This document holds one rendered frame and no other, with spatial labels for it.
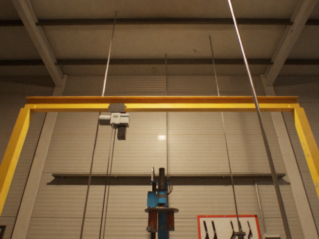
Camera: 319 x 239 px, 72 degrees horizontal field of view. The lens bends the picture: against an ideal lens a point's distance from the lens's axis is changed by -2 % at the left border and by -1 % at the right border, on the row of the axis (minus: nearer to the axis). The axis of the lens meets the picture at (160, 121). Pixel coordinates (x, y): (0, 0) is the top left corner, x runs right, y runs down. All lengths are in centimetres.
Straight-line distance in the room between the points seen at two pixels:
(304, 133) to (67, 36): 652
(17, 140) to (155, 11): 455
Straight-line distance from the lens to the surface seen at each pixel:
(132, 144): 656
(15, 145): 456
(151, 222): 380
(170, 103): 432
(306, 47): 848
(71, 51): 781
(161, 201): 395
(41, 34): 755
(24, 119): 477
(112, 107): 425
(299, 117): 478
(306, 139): 459
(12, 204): 715
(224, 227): 612
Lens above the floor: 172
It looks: 29 degrees up
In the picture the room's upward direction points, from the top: straight up
